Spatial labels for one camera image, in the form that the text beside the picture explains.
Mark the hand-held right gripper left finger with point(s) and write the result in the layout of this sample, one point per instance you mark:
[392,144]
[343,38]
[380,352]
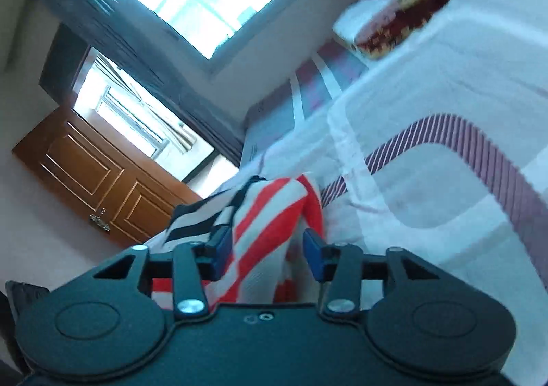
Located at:
[222,249]

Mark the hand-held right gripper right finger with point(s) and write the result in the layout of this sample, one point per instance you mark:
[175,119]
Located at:
[311,256]

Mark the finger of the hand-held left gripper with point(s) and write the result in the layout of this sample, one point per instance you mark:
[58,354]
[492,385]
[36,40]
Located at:
[28,296]

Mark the red black striped white garment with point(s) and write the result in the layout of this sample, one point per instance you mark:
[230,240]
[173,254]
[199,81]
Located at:
[261,223]

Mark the light sheer curtain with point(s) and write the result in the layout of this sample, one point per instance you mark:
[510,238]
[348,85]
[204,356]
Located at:
[171,133]

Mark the white patterned bed sheet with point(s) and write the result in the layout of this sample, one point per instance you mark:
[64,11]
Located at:
[428,197]

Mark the brown wooden door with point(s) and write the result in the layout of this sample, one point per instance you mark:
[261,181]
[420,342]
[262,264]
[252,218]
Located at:
[85,163]

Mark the adjoining room window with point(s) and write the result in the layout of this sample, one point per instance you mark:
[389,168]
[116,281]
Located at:
[124,111]

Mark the bed with striped sheet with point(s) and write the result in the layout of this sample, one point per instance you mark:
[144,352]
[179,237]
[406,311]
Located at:
[312,81]

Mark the grey curtain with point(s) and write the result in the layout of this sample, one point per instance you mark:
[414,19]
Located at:
[128,60]

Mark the white folded cloth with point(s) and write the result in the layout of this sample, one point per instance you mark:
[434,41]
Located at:
[359,19]

